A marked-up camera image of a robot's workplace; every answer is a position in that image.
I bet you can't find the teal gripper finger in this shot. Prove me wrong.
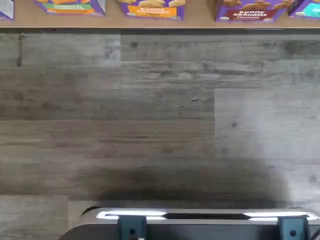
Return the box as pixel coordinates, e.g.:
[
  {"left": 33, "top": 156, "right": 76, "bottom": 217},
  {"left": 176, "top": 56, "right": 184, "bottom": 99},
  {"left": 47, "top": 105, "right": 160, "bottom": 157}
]
[
  {"left": 277, "top": 216, "right": 312, "bottom": 240},
  {"left": 117, "top": 215, "right": 148, "bottom": 240}
]

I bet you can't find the tan wooden shelf board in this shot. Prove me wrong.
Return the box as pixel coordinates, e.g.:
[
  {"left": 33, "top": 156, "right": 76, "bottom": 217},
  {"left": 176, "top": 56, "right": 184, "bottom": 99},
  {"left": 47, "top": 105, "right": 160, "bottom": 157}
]
[{"left": 0, "top": 0, "right": 320, "bottom": 30}]

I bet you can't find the purple box orange label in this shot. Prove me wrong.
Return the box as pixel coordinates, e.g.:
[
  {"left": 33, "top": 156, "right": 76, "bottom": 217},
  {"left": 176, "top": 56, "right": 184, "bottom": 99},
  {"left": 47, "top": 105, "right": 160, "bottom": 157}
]
[{"left": 117, "top": 0, "right": 187, "bottom": 21}]

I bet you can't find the purple box brown label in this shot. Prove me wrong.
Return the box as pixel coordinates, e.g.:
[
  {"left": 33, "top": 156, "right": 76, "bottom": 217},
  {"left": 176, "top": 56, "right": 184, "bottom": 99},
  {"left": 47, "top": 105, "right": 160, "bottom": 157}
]
[{"left": 215, "top": 0, "right": 292, "bottom": 23}]

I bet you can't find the purple box white panel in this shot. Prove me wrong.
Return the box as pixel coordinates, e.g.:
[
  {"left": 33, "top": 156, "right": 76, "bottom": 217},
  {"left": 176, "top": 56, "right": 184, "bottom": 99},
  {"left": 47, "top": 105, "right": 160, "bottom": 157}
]
[{"left": 0, "top": 0, "right": 15, "bottom": 21}]

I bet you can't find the purple box teal label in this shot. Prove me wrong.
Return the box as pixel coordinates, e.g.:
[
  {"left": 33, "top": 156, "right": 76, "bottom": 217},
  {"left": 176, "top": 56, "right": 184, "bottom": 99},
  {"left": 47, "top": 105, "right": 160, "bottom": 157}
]
[{"left": 287, "top": 0, "right": 320, "bottom": 20}]

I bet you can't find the purple box green label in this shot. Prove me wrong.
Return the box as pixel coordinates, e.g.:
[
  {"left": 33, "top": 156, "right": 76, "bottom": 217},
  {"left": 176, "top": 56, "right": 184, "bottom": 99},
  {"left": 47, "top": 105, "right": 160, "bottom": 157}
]
[{"left": 33, "top": 0, "right": 107, "bottom": 17}]

